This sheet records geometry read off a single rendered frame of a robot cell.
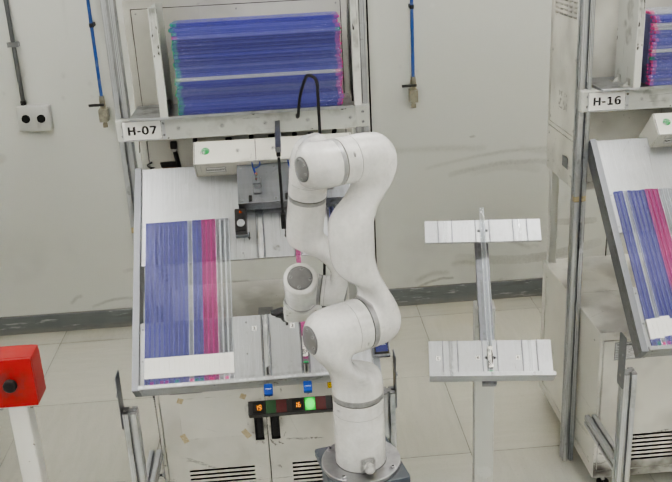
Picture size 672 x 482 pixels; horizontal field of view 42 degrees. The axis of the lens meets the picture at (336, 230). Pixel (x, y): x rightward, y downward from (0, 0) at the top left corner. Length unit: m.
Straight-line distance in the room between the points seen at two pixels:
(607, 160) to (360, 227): 1.27
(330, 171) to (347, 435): 0.64
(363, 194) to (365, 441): 0.58
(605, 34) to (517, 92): 1.39
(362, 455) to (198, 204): 1.03
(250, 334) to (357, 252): 0.76
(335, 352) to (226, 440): 1.13
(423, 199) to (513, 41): 0.87
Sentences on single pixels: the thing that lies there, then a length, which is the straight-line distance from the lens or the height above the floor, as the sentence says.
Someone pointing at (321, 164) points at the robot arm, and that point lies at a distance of 1.77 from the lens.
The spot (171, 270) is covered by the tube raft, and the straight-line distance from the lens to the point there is 2.65.
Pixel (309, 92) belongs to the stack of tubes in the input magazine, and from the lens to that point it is 2.69.
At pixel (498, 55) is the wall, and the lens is 4.33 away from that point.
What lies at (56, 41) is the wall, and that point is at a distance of 4.30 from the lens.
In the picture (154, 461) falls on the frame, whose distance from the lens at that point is 2.97.
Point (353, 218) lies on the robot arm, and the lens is 1.86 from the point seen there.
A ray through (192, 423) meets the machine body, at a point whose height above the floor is 0.41.
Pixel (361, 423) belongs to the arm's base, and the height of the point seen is 0.85.
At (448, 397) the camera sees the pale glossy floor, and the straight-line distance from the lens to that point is 3.80.
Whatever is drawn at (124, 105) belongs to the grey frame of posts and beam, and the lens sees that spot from 2.79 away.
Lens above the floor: 1.95
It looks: 20 degrees down
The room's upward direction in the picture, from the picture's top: 3 degrees counter-clockwise
